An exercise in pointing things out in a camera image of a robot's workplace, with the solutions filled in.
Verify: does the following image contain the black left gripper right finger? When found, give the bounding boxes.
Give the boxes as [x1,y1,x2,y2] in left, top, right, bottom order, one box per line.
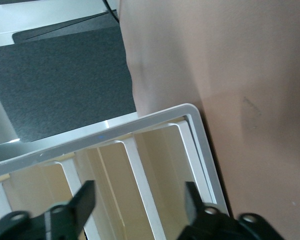
[180,181,286,240]

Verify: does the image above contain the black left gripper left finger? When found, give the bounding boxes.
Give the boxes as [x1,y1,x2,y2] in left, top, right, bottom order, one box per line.
[0,179,96,240]

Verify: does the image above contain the white plastic drawer cabinet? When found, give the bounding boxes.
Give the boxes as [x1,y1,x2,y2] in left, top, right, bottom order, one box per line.
[0,102,232,240]

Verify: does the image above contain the dark grey floor mat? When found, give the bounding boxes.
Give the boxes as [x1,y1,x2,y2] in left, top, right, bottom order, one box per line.
[0,27,138,144]
[11,16,121,44]

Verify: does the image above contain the black arm base cable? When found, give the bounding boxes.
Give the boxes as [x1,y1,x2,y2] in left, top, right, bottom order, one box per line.
[103,0,121,24]

